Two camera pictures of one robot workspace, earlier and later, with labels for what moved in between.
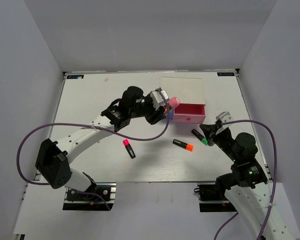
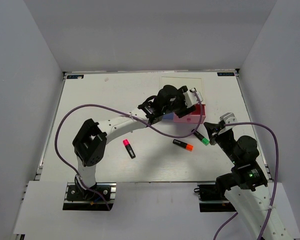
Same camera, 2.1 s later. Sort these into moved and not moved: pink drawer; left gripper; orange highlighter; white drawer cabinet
Moved: left gripper
Not moved: white drawer cabinet; pink drawer; orange highlighter
